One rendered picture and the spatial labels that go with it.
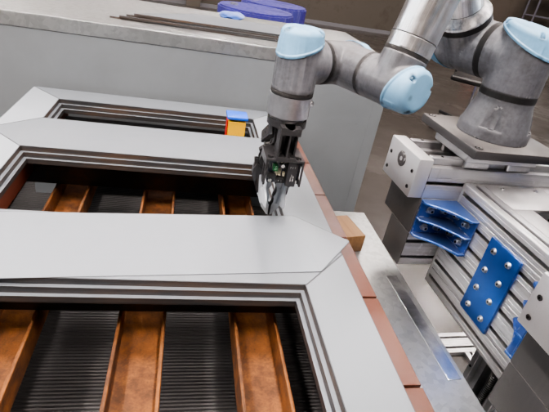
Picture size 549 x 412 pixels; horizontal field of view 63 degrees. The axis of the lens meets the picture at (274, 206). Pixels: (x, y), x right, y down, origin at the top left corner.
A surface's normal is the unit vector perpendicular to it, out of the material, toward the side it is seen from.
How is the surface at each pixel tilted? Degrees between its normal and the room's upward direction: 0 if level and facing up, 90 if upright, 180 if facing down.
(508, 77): 90
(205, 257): 0
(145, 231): 0
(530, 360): 90
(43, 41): 90
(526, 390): 90
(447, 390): 0
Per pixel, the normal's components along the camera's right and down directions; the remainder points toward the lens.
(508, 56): -0.81, 0.17
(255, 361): 0.16, -0.86
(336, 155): 0.15, 0.51
